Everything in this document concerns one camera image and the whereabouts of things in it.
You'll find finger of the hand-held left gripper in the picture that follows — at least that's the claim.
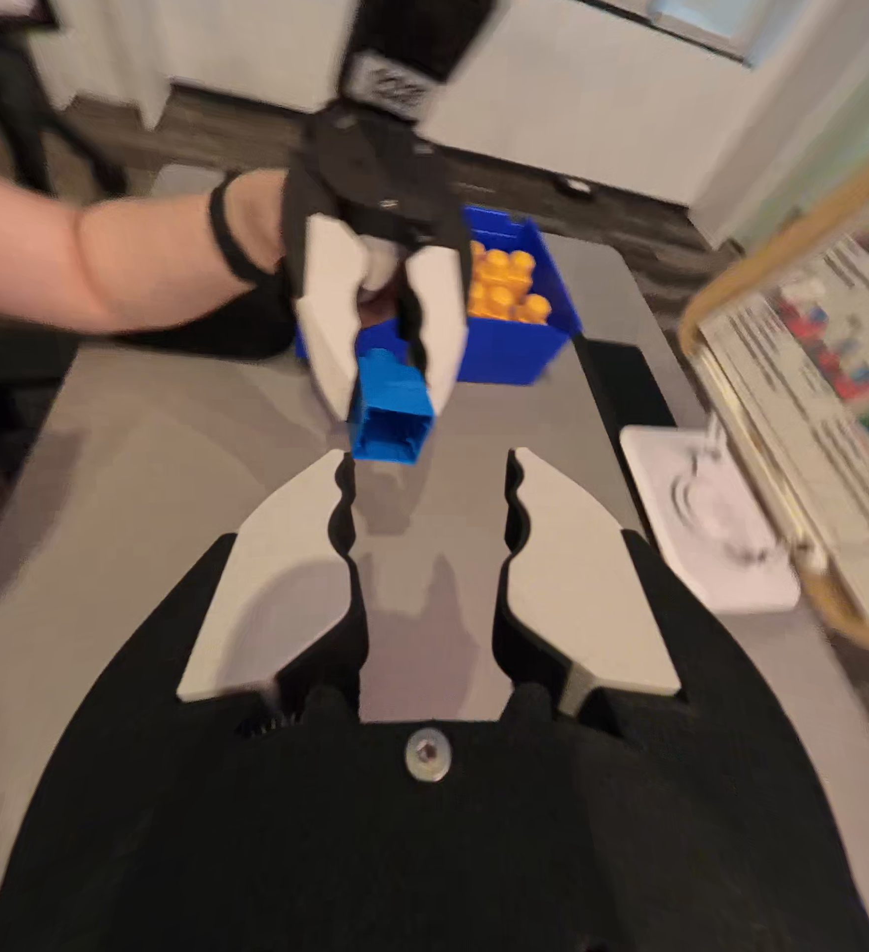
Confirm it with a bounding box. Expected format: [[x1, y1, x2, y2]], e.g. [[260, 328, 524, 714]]
[[294, 214, 370, 426], [403, 245, 471, 417]]

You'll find blue plastic bin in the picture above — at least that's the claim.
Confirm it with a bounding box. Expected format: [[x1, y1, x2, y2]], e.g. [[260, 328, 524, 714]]
[[293, 207, 582, 386]]

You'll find white stand base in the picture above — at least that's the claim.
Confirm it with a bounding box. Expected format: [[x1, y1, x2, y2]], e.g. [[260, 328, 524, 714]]
[[620, 425, 801, 614]]

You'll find black wristband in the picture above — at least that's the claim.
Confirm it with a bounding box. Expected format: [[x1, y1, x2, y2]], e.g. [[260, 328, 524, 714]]
[[209, 173, 279, 287]]

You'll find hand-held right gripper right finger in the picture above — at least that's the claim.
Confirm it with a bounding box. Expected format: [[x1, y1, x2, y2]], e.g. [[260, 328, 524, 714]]
[[492, 446, 682, 718]]

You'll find blue mega block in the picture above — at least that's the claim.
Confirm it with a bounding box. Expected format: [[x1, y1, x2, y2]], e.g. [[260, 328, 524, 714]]
[[348, 348, 435, 466]]

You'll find person's left hand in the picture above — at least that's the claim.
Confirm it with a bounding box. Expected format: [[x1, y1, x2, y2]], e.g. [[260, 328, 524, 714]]
[[226, 170, 290, 278]]

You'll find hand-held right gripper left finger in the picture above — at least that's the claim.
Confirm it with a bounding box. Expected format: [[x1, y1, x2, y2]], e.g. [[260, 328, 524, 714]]
[[176, 448, 370, 704]]

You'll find black sign stand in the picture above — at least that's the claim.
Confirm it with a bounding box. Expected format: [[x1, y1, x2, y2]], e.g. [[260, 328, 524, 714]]
[[0, 26, 126, 198]]

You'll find wooden instruction board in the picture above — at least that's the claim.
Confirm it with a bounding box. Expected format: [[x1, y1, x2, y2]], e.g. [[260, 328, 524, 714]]
[[678, 141, 869, 663]]

